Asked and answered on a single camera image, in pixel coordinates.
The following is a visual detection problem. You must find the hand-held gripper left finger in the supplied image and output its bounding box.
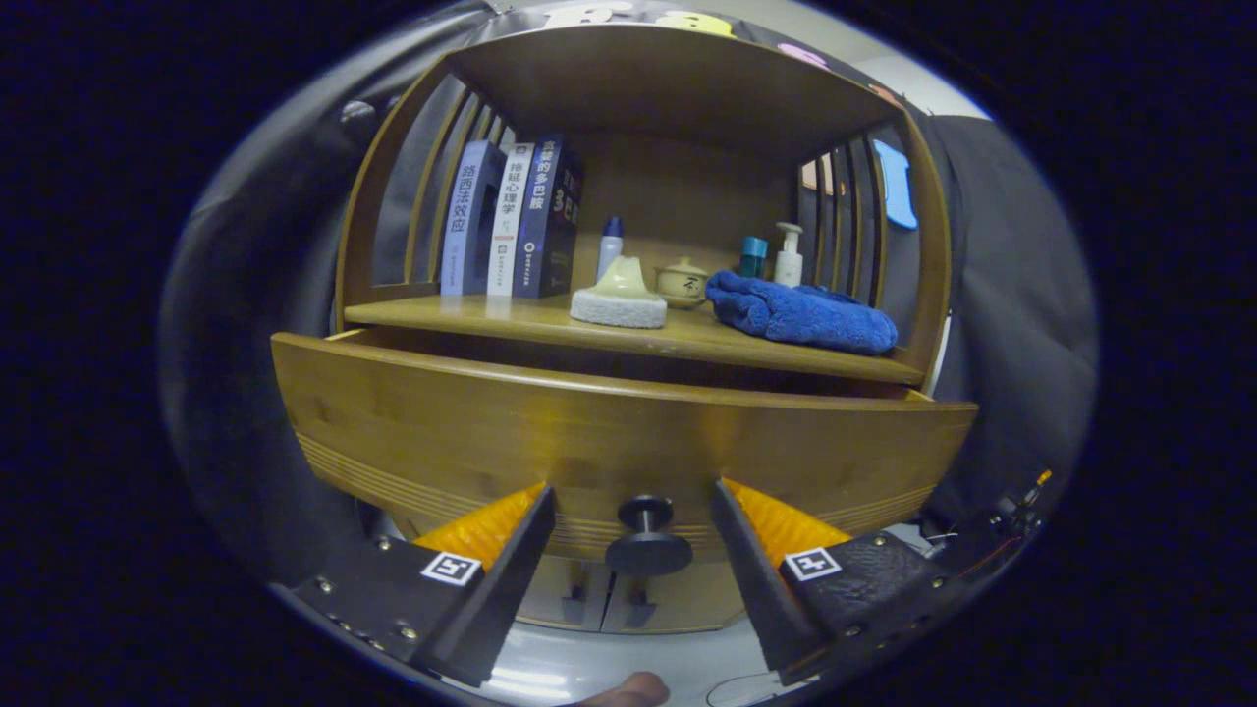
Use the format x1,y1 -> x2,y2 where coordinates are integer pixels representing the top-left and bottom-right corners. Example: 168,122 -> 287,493
285,483 -> 558,688

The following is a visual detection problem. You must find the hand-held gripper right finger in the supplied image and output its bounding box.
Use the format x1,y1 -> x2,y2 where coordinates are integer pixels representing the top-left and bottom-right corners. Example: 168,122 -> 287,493
709,478 -> 968,686

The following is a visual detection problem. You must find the black round drawer knob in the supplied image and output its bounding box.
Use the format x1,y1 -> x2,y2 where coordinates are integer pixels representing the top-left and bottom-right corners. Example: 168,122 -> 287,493
604,495 -> 694,577

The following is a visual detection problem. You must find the beige handled white brush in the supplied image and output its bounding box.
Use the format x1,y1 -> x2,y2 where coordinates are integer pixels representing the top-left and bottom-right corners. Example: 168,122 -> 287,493
570,256 -> 669,330

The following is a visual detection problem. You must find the wooden countertop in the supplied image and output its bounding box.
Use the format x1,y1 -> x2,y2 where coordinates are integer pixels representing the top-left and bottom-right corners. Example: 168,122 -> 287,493
344,293 -> 927,387

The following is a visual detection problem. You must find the wooden cabinet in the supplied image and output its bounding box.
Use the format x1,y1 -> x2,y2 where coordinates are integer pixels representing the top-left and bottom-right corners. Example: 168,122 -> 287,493
270,22 -> 980,634

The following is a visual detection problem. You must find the dark equipment with orange part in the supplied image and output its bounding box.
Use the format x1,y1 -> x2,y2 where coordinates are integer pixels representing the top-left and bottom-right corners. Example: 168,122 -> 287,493
923,469 -> 1057,590

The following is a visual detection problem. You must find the blue folded towel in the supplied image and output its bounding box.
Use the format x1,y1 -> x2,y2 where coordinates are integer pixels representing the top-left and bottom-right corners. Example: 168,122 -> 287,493
704,271 -> 899,356

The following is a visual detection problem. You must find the beige lidded teacup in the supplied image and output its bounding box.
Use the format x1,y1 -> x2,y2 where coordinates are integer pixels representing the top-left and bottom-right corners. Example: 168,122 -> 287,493
655,257 -> 710,310

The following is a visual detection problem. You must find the white pump bottle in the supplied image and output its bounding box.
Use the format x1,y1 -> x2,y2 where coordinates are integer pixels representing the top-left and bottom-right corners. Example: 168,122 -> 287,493
772,222 -> 805,288

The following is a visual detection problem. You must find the white bottle blue cap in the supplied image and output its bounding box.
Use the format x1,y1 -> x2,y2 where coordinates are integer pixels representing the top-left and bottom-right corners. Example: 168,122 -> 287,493
596,216 -> 625,284

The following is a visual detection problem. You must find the white book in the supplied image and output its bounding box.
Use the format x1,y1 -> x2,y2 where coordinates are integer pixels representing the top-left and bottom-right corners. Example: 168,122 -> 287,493
486,142 -> 536,298

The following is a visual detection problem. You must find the dark blue book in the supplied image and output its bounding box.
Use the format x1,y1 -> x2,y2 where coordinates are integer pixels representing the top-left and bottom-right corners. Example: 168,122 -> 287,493
512,135 -> 584,299

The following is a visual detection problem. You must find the light blue book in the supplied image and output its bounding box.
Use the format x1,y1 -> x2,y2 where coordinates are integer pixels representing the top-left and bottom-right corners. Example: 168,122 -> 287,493
439,139 -> 508,297

